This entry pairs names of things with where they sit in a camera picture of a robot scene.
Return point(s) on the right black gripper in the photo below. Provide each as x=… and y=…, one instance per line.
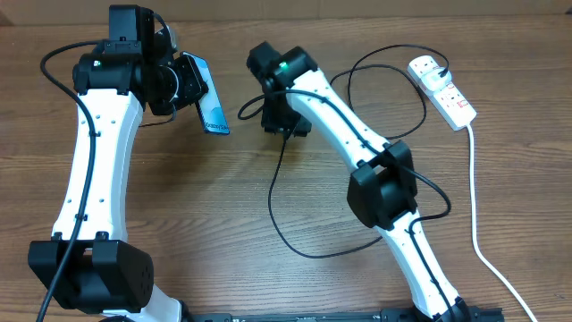
x=276, y=127

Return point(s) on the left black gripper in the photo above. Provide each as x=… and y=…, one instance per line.
x=194, y=88

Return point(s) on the black smartphone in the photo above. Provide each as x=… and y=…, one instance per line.
x=209, y=107

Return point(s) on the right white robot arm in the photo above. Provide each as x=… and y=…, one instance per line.
x=382, y=179

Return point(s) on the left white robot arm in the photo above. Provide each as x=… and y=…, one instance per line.
x=87, y=264

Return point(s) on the white charger plug adapter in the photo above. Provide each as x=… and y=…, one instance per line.
x=436, y=80

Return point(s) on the white power strip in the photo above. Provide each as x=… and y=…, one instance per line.
x=449, y=101

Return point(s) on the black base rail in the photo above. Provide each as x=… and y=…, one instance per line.
x=384, y=315

